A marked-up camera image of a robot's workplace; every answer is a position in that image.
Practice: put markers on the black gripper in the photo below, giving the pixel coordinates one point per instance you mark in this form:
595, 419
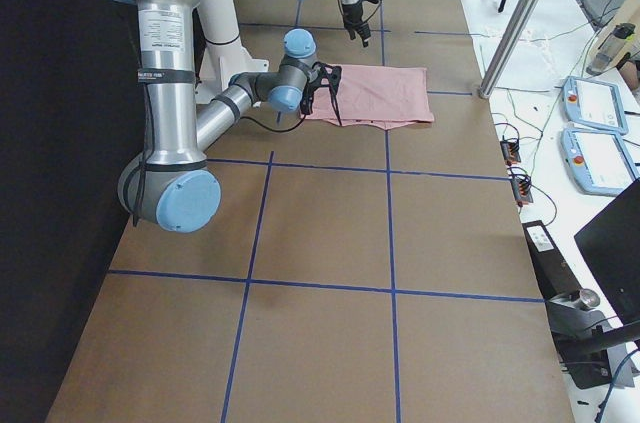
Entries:
309, 96
353, 15

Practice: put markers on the pink Snoopy t-shirt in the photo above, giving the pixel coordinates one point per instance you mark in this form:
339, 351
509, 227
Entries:
379, 96

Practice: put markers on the upper orange connector board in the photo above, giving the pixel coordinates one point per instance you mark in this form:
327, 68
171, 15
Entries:
510, 149

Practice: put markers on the orange connector board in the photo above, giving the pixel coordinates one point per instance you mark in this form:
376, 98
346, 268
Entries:
521, 185
510, 149

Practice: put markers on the lower orange connector board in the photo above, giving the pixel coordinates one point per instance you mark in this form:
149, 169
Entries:
521, 185

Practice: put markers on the upper teach pendant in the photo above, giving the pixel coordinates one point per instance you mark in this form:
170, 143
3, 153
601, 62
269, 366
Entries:
594, 104

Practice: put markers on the teach pendant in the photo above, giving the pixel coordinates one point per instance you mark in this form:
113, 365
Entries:
598, 161
594, 104

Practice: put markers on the clear water bottle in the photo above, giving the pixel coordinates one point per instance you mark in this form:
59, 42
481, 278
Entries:
610, 48

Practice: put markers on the lower teach pendant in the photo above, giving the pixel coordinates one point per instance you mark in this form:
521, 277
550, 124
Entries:
598, 161

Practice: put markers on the black box with label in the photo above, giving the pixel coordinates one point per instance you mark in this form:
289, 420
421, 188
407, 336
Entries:
554, 275

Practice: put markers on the black monitor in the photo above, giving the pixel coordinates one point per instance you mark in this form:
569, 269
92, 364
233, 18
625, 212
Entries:
609, 245

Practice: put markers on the black clamp with metal knob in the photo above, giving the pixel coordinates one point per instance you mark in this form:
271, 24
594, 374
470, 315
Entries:
590, 349

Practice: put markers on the aluminium frame post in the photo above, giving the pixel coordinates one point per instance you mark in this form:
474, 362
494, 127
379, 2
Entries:
509, 40

